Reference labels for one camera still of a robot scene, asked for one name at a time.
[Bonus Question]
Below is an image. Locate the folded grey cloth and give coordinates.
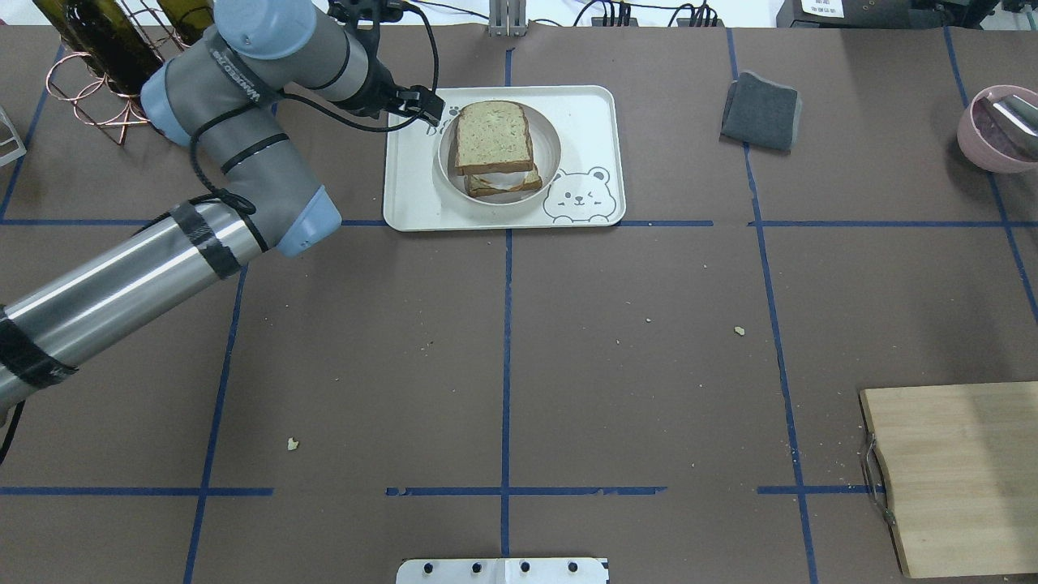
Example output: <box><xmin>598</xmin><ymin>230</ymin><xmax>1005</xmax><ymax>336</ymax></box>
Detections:
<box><xmin>720</xmin><ymin>71</ymin><xmax>802</xmax><ymax>152</ymax></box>

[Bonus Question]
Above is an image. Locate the white round plate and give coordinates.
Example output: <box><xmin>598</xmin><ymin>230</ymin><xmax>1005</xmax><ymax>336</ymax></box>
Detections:
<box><xmin>437</xmin><ymin>101</ymin><xmax>561</xmax><ymax>206</ymax></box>

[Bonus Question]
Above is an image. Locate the copper wire bottle rack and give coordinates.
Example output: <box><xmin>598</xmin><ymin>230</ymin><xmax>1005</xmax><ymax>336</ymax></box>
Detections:
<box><xmin>36</xmin><ymin>1</ymin><xmax>189</xmax><ymax>145</ymax></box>

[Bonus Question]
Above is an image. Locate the metal scoop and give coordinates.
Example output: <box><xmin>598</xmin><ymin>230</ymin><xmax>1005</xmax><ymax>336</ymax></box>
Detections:
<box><xmin>979</xmin><ymin>95</ymin><xmax>1037</xmax><ymax>149</ymax></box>

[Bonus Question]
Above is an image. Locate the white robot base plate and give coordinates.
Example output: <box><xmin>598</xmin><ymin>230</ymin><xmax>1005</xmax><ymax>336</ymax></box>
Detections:
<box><xmin>394</xmin><ymin>557</ymin><xmax>611</xmax><ymax>583</ymax></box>

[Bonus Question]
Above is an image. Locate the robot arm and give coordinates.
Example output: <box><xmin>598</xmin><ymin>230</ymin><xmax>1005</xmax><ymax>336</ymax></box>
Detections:
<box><xmin>1</xmin><ymin>1</ymin><xmax>444</xmax><ymax>419</ymax></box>

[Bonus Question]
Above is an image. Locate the pink bowl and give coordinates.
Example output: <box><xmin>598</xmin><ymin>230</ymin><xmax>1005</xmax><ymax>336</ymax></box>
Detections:
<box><xmin>957</xmin><ymin>85</ymin><xmax>1037</xmax><ymax>174</ymax></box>

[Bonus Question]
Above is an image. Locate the fried egg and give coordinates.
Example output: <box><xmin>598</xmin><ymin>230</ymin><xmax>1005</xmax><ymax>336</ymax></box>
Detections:
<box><xmin>466</xmin><ymin>166</ymin><xmax>540</xmax><ymax>192</ymax></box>

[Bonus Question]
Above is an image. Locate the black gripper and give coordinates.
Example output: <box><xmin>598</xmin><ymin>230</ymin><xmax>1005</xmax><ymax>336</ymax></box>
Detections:
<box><xmin>328</xmin><ymin>1</ymin><xmax>445</xmax><ymax>126</ymax></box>

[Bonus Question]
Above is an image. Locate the dark green wine bottle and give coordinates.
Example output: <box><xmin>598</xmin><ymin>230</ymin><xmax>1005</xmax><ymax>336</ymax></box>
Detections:
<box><xmin>33</xmin><ymin>1</ymin><xmax>162</xmax><ymax>98</ymax></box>

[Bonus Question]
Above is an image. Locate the white bear serving tray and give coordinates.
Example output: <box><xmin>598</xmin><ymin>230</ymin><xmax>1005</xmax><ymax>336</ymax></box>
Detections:
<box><xmin>383</xmin><ymin>85</ymin><xmax>626</xmax><ymax>230</ymax></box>

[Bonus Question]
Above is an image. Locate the bread slice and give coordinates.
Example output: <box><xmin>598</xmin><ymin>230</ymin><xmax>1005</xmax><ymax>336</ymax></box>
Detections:
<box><xmin>453</xmin><ymin>101</ymin><xmax>534</xmax><ymax>176</ymax></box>
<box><xmin>464</xmin><ymin>165</ymin><xmax>543</xmax><ymax>197</ymax></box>

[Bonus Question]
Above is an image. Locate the wooden cutting board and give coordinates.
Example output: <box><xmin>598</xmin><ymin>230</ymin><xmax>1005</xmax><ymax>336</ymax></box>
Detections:
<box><xmin>861</xmin><ymin>381</ymin><xmax>1037</xmax><ymax>579</ymax></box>

